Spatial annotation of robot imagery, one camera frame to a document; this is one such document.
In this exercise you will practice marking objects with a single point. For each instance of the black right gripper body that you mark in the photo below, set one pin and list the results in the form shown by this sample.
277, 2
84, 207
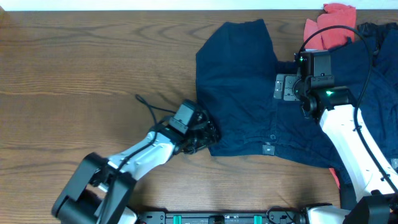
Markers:
293, 89

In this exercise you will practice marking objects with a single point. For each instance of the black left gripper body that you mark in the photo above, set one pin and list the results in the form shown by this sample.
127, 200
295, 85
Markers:
204, 133

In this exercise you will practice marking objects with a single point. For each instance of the navy blue shorts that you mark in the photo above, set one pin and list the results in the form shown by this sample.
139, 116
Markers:
235, 78

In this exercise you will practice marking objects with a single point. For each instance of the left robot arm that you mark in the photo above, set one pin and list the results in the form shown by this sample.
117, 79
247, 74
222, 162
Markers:
100, 189

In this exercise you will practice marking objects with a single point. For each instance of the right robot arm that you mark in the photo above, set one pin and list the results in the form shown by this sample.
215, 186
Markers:
336, 111

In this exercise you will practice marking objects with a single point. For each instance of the navy garment pile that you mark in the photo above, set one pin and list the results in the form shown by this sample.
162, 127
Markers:
349, 64

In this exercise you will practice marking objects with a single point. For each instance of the black patterned garment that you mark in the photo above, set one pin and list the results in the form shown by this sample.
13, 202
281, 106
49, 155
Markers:
379, 32

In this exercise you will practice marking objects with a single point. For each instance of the black garment bottom right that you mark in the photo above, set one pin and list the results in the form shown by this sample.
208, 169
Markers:
347, 196

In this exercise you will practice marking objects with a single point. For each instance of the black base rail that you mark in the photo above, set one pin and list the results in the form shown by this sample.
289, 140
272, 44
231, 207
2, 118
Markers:
273, 215

